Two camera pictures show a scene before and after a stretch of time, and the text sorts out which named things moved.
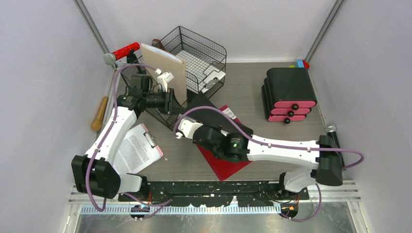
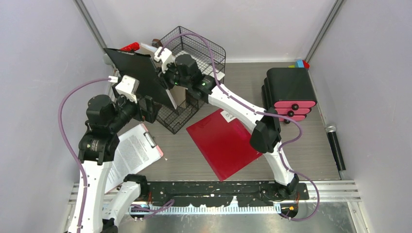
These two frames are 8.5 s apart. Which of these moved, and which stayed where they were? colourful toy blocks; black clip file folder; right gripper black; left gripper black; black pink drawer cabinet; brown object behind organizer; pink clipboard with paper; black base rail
Moved: left gripper black; right gripper black; black clip file folder
Stayed: black pink drawer cabinet; colourful toy blocks; brown object behind organizer; black base rail; pink clipboard with paper
